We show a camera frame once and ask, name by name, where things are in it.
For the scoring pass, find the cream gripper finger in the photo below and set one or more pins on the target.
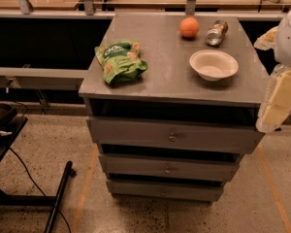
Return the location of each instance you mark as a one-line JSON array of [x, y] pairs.
[[267, 40], [276, 106]]

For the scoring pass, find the white paper bowl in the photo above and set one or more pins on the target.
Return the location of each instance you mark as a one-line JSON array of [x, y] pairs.
[[213, 65]]

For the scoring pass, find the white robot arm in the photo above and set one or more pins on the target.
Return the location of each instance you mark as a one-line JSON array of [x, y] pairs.
[[282, 48]]

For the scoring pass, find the green rice chip bag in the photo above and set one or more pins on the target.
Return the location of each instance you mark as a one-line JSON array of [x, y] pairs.
[[120, 61]]

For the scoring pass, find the silver drink can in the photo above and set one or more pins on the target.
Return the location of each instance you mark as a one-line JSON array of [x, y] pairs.
[[216, 33]]

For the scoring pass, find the orange fruit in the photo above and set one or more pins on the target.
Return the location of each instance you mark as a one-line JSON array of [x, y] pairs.
[[189, 27]]

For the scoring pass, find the grey drawer cabinet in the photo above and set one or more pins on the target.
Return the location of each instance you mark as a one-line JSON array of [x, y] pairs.
[[172, 134]]

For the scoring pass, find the black metal stand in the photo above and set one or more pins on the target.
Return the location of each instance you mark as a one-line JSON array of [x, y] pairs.
[[34, 170]]

